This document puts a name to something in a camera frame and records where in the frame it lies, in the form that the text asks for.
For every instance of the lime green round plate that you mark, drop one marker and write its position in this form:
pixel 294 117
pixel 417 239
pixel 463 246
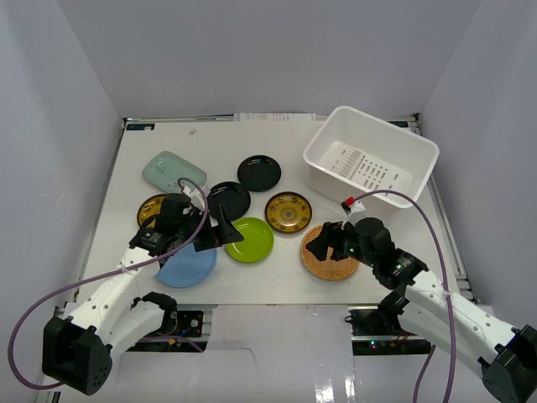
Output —
pixel 257 244

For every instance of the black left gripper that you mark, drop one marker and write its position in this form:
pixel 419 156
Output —
pixel 210 234

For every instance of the white plastic bin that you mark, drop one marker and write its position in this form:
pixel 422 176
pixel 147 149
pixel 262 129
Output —
pixel 354 152

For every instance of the yellow patterned plate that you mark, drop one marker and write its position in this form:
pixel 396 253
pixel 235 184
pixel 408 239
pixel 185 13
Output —
pixel 288 212
pixel 149 210

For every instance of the black glossy round plate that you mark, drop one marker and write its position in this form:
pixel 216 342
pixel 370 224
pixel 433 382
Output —
pixel 233 197

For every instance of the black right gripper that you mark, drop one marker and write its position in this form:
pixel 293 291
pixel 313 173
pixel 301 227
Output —
pixel 331 235

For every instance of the white paper sheets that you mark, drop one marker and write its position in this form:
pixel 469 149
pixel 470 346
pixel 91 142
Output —
pixel 275 117

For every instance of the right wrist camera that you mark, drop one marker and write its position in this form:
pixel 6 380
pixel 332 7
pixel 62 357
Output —
pixel 354 210

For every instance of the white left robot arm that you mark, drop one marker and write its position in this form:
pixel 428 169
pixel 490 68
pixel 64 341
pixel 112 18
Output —
pixel 79 349

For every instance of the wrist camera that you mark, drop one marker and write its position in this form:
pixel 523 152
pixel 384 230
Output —
pixel 354 210
pixel 197 198

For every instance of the blue logo sticker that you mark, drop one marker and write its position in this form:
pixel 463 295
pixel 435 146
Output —
pixel 400 124
pixel 140 127

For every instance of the blue logo sticker left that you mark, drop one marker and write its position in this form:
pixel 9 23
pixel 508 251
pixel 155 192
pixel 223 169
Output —
pixel 140 127

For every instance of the woven bamboo round plate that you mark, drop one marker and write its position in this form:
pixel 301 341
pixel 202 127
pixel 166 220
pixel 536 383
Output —
pixel 328 269

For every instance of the light green rectangular plate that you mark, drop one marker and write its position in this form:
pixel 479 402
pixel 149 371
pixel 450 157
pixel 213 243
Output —
pixel 165 168

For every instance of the light blue round plate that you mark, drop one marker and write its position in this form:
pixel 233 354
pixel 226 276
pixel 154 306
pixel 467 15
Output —
pixel 187 267

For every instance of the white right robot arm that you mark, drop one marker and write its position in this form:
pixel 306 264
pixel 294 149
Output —
pixel 502 356

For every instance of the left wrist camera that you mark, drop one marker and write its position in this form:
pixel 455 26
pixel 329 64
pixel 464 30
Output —
pixel 197 198

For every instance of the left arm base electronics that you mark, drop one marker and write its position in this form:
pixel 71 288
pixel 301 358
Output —
pixel 186 332

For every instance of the blue logo sticker right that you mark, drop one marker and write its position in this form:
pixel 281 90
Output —
pixel 400 124

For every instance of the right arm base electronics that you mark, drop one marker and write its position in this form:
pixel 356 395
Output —
pixel 375 333

